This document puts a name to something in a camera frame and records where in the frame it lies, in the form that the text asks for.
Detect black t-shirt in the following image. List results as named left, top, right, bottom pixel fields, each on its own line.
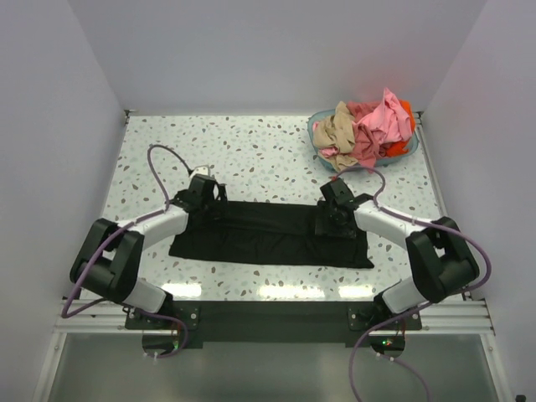
left=168, top=201, right=374, bottom=269

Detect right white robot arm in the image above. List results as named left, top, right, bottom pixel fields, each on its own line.
left=315, top=178, right=480, bottom=329

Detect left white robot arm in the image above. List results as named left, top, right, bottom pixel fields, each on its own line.
left=70, top=173, right=227, bottom=328

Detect light pink t-shirt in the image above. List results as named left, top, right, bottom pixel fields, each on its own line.
left=319, top=147, right=339, bottom=158

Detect beige t-shirt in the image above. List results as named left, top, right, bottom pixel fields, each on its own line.
left=312, top=101, right=358, bottom=172

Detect orange t-shirt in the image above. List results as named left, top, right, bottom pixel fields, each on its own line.
left=382, top=94, right=415, bottom=157

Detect teal plastic laundry basket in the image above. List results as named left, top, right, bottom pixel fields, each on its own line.
left=307, top=102, right=419, bottom=172

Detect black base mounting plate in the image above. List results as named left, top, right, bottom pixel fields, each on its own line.
left=124, top=301, right=396, bottom=353

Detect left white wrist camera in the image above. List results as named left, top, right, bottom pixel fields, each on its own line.
left=190, top=165, right=211, bottom=177

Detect aluminium frame rail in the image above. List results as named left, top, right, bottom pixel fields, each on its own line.
left=53, top=299, right=495, bottom=335

